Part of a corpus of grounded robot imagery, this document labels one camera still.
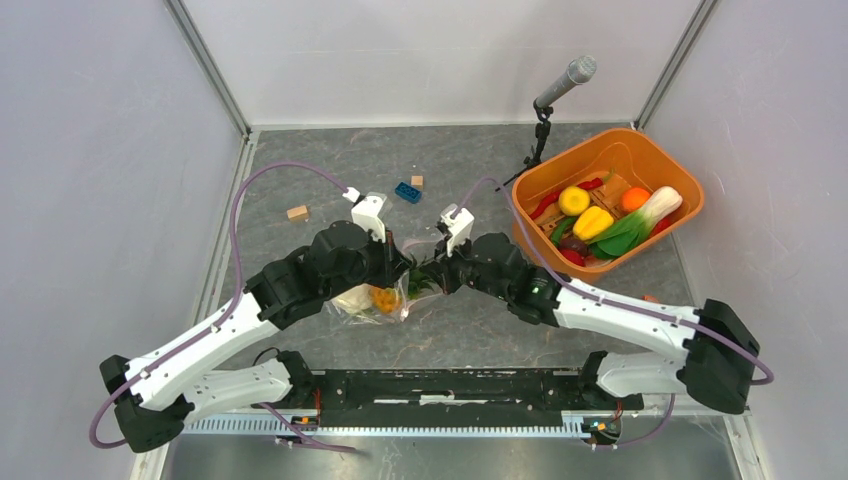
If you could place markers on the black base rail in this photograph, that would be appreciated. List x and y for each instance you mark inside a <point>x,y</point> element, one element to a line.
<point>523,397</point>

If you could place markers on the tan plastic toy crate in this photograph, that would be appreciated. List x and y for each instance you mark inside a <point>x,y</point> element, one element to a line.
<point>607,196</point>

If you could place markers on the dark purple toy fruit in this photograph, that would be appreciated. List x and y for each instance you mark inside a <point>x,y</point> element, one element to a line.
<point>573,243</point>

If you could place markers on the toy bok choy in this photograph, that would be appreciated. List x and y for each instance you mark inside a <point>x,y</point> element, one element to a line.
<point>635,228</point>

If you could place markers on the toy pineapple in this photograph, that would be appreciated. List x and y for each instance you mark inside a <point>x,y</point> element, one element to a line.
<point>414,285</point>

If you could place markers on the wooden block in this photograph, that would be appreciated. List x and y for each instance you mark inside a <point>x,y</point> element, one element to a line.
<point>298,214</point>

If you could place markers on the toy cauliflower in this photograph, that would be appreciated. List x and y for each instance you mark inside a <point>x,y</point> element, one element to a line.
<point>354,301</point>

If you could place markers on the blue lego brick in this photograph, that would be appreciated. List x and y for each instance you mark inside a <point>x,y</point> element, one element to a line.
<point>408,193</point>

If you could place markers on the red toy tomato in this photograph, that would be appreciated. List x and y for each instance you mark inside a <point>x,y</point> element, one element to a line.
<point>574,257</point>

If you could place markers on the yellow toy banana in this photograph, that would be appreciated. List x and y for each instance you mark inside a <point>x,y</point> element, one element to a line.
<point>591,223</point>

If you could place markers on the clear pink-dotted zip bag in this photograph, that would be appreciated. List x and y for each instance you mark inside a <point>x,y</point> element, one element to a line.
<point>418,252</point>

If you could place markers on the toy lemon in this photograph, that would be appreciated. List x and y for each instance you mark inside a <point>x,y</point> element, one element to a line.
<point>573,201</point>

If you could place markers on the red toy chili pepper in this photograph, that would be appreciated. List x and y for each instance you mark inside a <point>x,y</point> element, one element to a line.
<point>552,197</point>

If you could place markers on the grey microphone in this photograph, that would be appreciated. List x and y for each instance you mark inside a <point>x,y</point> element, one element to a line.
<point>578,72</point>

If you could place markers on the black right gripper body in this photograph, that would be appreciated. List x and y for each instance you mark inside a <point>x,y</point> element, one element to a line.
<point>460,269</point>

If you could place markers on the orange plastic bin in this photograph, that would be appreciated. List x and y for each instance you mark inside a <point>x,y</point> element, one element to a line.
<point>628,153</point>

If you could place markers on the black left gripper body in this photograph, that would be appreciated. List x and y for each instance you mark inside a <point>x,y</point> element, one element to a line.
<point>376,266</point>

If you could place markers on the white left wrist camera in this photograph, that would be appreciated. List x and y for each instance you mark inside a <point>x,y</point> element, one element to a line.
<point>368,211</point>

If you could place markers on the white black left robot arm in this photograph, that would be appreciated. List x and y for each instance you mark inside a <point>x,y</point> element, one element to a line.
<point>154,396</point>

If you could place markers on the green toy cucumber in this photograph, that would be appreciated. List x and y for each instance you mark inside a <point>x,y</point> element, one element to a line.
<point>560,230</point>

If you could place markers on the small wooden cube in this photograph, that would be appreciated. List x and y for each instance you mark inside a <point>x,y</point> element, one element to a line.
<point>416,181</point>

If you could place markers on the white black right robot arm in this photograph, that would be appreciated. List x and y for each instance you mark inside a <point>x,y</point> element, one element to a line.
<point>704,352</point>

